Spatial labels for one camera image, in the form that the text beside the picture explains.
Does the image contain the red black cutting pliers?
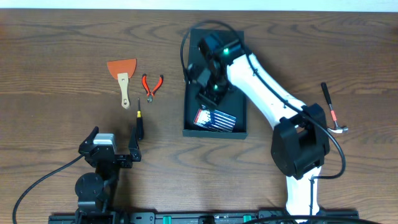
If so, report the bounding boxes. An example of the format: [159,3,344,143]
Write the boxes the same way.
[141,73,164,104]

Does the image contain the black yellow screwdriver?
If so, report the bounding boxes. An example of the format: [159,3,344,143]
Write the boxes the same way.
[136,98,144,140]

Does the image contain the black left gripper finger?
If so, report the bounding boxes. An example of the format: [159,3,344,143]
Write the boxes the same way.
[83,126,99,145]
[128,127,140,155]

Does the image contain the blue drill bit case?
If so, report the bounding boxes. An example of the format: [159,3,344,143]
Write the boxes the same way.
[193,105,237,133]

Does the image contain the red scraper wooden handle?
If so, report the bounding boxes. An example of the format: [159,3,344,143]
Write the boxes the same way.
[107,58,137,110]

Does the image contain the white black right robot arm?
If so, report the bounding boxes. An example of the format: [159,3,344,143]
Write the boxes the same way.
[183,29,330,223]

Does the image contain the small black handled hammer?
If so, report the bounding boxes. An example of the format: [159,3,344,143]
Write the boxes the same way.
[320,82,348,134]

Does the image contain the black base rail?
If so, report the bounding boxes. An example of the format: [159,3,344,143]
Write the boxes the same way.
[48,210,360,224]

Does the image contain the black open gift box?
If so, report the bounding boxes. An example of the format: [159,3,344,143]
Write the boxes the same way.
[182,29,248,139]

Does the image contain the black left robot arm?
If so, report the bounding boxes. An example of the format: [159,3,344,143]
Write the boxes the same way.
[75,126,141,218]

